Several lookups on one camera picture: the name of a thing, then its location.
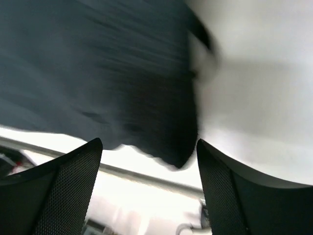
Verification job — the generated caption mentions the aluminium frame rail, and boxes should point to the aluminium frame rail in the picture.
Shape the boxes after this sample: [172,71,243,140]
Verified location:
[0,137,203,195]

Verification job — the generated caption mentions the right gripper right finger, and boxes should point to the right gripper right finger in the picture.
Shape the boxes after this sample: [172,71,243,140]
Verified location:
[196,139,313,235]

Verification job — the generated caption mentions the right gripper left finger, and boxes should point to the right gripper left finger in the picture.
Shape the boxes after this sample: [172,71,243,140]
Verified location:
[0,138,102,235]

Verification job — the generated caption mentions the dark navy shorts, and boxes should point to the dark navy shorts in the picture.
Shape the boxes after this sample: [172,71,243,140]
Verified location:
[0,0,217,169]

